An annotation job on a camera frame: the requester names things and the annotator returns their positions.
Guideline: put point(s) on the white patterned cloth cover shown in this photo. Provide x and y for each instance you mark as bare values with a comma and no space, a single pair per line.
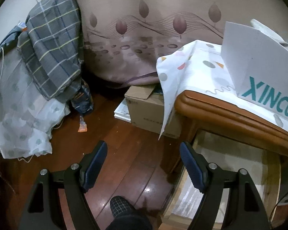
198,66

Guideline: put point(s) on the brown cardboard box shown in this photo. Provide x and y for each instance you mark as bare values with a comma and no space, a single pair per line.
146,110

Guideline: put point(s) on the white flat books stack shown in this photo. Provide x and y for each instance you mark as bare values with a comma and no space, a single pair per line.
122,112

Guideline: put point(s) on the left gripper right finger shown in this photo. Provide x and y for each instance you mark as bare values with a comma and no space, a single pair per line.
245,209

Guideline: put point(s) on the orange snack wrapper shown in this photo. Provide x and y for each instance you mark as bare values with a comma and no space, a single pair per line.
82,124

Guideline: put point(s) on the dark checkered slipper foot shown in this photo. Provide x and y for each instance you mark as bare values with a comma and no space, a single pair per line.
126,216

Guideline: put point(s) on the wooden nightstand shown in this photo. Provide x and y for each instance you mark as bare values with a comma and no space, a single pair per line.
205,113

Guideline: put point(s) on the white XINCCI shoe box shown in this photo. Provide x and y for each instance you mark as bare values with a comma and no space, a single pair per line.
258,67

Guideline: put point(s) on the white fluffy garment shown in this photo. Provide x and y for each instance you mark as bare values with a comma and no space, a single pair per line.
269,32

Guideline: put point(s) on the dark patterned bag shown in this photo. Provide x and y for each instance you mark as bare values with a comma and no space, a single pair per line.
83,102

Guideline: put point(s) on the beige leaf print curtain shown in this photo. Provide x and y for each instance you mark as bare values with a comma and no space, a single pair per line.
124,38

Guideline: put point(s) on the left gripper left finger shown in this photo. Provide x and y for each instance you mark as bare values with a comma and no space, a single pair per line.
43,209

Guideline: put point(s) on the grey plaid garment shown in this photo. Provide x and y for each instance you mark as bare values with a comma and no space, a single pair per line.
51,48

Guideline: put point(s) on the white patterned bedsheet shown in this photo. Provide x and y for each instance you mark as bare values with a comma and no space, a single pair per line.
26,117

